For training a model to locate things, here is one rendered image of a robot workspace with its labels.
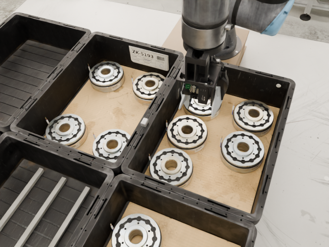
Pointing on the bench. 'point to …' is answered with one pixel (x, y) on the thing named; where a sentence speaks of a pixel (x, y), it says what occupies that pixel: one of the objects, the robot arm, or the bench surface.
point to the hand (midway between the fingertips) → (201, 104)
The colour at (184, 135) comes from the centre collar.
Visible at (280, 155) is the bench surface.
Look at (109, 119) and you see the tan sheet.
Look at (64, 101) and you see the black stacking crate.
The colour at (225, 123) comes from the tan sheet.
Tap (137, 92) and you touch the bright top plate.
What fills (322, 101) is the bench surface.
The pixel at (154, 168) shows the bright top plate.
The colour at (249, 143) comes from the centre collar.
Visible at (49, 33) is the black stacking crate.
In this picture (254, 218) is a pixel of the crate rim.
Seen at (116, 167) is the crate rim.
